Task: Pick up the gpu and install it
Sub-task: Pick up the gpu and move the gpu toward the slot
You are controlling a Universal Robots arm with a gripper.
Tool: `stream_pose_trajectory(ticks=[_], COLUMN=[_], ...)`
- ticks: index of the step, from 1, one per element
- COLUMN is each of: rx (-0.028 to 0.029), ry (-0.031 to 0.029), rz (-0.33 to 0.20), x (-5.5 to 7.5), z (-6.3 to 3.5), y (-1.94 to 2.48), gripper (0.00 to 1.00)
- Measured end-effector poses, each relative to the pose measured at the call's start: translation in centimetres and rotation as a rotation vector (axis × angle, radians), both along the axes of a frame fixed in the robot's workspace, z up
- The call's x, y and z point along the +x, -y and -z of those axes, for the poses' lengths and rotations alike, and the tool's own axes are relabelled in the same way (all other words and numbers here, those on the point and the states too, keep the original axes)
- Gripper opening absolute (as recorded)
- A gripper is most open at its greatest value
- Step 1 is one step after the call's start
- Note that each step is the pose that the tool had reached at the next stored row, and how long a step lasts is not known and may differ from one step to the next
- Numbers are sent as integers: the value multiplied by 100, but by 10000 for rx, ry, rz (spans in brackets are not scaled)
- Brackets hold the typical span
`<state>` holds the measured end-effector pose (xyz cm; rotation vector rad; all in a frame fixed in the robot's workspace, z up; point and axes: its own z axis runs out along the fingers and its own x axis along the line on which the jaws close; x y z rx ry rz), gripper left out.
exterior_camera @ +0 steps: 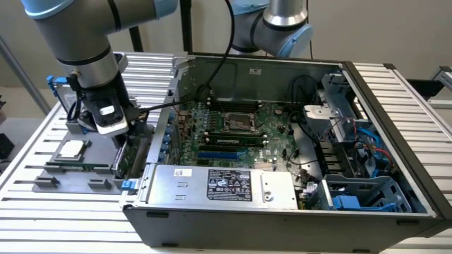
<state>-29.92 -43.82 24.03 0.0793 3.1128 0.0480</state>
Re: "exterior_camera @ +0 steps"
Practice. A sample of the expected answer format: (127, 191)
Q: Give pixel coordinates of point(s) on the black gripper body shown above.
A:
(123, 98)

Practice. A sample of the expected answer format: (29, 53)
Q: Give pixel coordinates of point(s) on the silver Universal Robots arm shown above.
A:
(84, 34)

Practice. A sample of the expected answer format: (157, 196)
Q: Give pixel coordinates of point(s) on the graphics card green board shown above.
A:
(128, 156)

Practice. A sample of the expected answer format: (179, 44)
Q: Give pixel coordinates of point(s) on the black stand pole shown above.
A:
(136, 39)
(185, 26)

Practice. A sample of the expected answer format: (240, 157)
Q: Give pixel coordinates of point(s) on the silver CPU chip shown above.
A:
(72, 149)

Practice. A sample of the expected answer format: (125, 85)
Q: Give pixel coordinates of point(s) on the green RAM stick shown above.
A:
(77, 165)

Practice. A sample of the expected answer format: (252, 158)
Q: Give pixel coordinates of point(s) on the blue case latch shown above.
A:
(129, 185)

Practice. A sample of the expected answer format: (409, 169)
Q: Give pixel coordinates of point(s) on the CPU socket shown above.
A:
(239, 121)

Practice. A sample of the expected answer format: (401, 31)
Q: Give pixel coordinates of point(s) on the grey parts rack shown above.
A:
(76, 182)

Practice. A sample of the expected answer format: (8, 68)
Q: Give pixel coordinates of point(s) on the blue expansion slot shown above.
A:
(220, 156)

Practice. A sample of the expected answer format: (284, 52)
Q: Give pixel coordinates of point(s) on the RAM stick with white label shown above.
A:
(235, 140)

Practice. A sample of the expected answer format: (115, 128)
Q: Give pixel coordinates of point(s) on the black expansion slot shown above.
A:
(229, 148)

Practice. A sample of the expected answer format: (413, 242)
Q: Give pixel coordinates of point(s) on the black object beside table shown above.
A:
(5, 145)

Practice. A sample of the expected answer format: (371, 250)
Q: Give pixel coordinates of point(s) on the silver power supply unit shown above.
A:
(197, 188)

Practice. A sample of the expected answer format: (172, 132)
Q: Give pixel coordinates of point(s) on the green motherboard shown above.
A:
(275, 137)

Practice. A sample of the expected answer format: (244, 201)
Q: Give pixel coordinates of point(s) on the grey metal disk bay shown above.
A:
(335, 111)

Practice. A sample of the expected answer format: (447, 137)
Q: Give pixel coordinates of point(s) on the black open PC case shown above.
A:
(283, 227)

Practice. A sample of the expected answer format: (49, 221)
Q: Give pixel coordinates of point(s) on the grey drive cage blue latch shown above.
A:
(367, 193)

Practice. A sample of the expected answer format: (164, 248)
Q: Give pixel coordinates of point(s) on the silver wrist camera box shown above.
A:
(111, 119)

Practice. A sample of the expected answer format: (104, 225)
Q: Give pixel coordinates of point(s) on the aluminium frame profile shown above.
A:
(441, 79)

